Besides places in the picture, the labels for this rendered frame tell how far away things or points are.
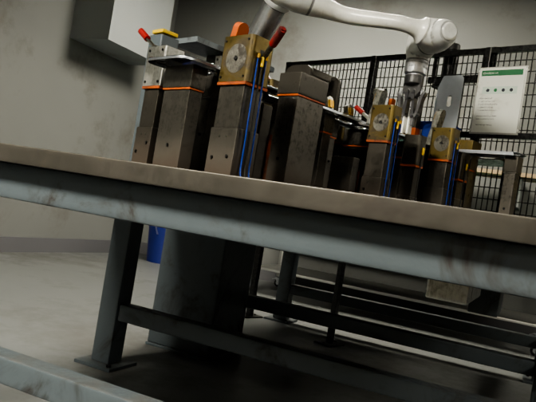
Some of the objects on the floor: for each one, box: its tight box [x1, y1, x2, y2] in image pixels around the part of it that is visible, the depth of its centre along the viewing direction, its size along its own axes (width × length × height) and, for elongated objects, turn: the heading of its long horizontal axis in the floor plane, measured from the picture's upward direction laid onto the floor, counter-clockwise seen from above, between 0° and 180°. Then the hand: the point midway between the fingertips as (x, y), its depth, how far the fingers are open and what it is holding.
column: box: [145, 229, 256, 361], centre depth 268 cm, size 31×31×66 cm
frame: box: [0, 161, 536, 402], centre depth 231 cm, size 256×161×66 cm
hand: (407, 125), depth 241 cm, fingers closed, pressing on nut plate
